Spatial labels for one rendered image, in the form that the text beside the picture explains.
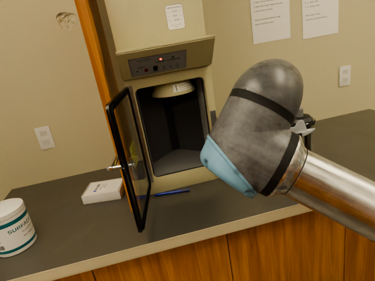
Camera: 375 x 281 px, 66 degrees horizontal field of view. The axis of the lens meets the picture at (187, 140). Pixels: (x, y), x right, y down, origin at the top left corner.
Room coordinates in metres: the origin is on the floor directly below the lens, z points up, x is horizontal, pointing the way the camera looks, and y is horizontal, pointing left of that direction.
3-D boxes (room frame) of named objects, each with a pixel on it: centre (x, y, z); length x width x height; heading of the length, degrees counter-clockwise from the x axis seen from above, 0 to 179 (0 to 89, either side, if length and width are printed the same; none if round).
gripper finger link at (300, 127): (0.92, -0.39, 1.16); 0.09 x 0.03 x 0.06; 77
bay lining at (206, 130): (1.18, 0.05, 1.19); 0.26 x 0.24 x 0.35; 98
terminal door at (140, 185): (0.87, 0.18, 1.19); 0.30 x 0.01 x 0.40; 178
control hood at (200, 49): (1.00, 0.02, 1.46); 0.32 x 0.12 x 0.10; 98
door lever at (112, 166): (0.80, 0.21, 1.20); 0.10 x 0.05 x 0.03; 178
